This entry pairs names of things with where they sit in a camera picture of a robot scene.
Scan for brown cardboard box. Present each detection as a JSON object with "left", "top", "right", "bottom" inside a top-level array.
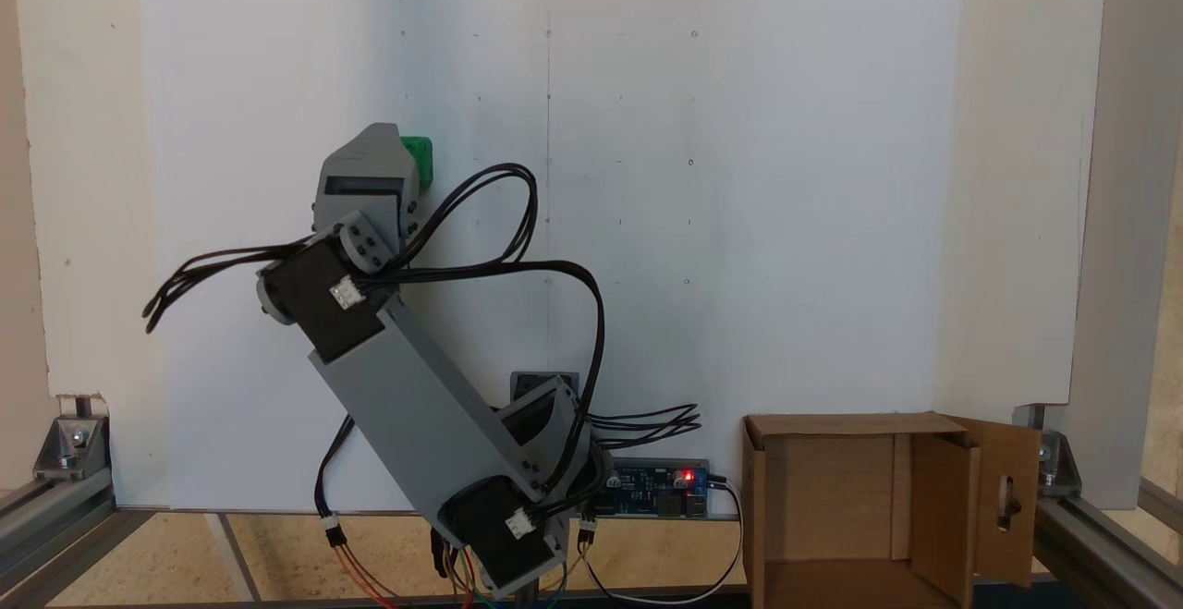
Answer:
[{"left": 741, "top": 411, "right": 1043, "bottom": 609}]

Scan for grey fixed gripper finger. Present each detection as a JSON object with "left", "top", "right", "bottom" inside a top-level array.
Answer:
[{"left": 319, "top": 123, "right": 416, "bottom": 177}]

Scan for black power cable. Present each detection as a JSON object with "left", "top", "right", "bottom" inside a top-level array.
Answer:
[{"left": 314, "top": 413, "right": 358, "bottom": 550}]

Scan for aluminium frame rail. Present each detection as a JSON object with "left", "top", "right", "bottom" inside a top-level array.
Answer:
[
  {"left": 0, "top": 475, "right": 153, "bottom": 609},
  {"left": 1031, "top": 475, "right": 1183, "bottom": 609}
]

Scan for white cable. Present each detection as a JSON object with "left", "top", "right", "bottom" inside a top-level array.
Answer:
[{"left": 580, "top": 549, "right": 742, "bottom": 606}]

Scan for red and orange wire pair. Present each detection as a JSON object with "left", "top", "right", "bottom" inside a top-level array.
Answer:
[{"left": 335, "top": 540, "right": 400, "bottom": 609}]

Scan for black servo cable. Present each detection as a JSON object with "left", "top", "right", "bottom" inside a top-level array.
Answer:
[
  {"left": 143, "top": 238, "right": 320, "bottom": 335},
  {"left": 584, "top": 403, "right": 701, "bottom": 450},
  {"left": 356, "top": 261, "right": 608, "bottom": 504},
  {"left": 393, "top": 164, "right": 542, "bottom": 279}
]

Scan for metal corner bracket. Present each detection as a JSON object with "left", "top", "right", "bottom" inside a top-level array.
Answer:
[
  {"left": 32, "top": 395, "right": 110, "bottom": 482},
  {"left": 1012, "top": 404, "right": 1082, "bottom": 497}
]

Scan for green dice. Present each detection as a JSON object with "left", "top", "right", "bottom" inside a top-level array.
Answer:
[{"left": 399, "top": 136, "right": 433, "bottom": 188}]

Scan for blue circuit board with capacitors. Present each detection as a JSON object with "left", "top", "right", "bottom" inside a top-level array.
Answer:
[{"left": 591, "top": 457, "right": 714, "bottom": 519}]

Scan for white paper sheet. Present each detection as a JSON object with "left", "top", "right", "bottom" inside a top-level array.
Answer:
[{"left": 139, "top": 0, "right": 962, "bottom": 513}]

